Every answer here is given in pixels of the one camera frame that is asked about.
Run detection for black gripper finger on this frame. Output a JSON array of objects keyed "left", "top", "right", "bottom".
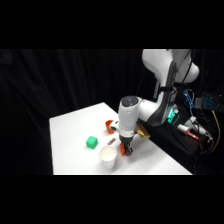
[
  {"left": 125, "top": 144, "right": 134, "bottom": 157},
  {"left": 118, "top": 143, "right": 128, "bottom": 157}
]

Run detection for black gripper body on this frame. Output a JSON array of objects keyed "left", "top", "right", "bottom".
[{"left": 118, "top": 134, "right": 136, "bottom": 147}]

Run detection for green cube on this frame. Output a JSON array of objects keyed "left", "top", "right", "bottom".
[{"left": 85, "top": 135, "right": 99, "bottom": 150}]

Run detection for white paper cup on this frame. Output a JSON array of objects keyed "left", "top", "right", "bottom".
[{"left": 99, "top": 144, "right": 119, "bottom": 170}]

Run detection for orange plastic cup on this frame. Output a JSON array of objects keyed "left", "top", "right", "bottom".
[{"left": 104, "top": 119, "right": 116, "bottom": 135}]

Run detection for black robot stand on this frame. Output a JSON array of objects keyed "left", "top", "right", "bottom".
[{"left": 133, "top": 99, "right": 202, "bottom": 165}]

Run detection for green lit control box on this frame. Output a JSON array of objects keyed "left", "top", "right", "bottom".
[{"left": 166, "top": 108, "right": 180, "bottom": 125}]

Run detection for white cylinder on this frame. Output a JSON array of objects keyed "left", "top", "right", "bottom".
[{"left": 176, "top": 123, "right": 190, "bottom": 135}]

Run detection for red marker pen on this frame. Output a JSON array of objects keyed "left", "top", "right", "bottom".
[{"left": 186, "top": 130, "right": 201, "bottom": 142}]

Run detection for blue lit keyboard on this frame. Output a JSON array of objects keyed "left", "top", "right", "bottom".
[{"left": 199, "top": 92, "right": 224, "bottom": 113}]

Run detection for black curtain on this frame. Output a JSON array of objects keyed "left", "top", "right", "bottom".
[{"left": 0, "top": 49, "right": 224, "bottom": 176}]

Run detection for tan wrist camera mount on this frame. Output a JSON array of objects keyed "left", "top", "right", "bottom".
[{"left": 134, "top": 121, "right": 151, "bottom": 140}]

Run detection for white cable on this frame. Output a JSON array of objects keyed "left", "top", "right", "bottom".
[{"left": 187, "top": 115, "right": 213, "bottom": 140}]

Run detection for yellow cable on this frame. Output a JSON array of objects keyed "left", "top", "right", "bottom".
[{"left": 203, "top": 109, "right": 222, "bottom": 155}]

